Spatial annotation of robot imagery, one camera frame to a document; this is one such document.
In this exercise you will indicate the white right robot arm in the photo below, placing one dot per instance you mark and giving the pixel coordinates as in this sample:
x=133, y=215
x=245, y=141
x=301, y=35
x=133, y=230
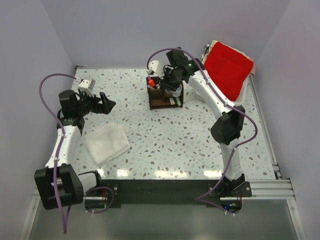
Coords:
x=229, y=118

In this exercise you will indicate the brown wooden desk organizer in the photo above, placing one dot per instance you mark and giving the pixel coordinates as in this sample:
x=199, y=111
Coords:
x=159, y=98

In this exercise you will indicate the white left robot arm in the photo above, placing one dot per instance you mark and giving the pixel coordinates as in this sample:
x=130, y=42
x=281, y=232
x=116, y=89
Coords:
x=58, y=178

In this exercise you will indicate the orange capped black highlighter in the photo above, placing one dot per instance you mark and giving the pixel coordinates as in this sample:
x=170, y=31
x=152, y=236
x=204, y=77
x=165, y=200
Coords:
x=151, y=83

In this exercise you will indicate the white folded towel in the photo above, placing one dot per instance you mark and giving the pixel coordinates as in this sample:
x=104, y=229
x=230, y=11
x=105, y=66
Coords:
x=106, y=143

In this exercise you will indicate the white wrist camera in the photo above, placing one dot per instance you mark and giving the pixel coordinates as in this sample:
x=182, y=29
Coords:
x=155, y=67
x=86, y=86

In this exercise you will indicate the clear jar of paperclips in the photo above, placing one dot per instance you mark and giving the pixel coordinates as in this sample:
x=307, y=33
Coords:
x=177, y=92

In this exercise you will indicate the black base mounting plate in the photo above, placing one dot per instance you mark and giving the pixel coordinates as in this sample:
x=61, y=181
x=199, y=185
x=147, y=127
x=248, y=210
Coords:
x=115, y=193

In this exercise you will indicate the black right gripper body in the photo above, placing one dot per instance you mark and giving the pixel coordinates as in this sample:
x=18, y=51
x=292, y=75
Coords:
x=170, y=77

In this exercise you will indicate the green translucent cap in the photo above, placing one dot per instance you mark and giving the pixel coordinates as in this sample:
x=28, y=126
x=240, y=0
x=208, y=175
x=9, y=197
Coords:
x=178, y=102

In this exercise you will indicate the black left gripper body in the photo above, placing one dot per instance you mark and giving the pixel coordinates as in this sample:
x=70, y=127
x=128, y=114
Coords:
x=89, y=104

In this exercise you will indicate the white plastic basket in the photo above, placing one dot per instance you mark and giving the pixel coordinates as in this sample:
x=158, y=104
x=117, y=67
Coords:
x=243, y=92

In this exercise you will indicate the beige small tube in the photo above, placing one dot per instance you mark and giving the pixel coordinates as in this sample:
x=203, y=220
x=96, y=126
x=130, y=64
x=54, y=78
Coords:
x=172, y=101

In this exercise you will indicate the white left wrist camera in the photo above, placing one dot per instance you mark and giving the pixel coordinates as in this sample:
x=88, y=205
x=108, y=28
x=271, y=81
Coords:
x=86, y=86

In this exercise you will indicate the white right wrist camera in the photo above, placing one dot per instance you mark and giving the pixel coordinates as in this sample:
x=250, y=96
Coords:
x=155, y=67

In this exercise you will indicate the aluminium frame rail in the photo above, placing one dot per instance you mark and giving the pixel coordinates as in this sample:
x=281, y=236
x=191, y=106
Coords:
x=278, y=189

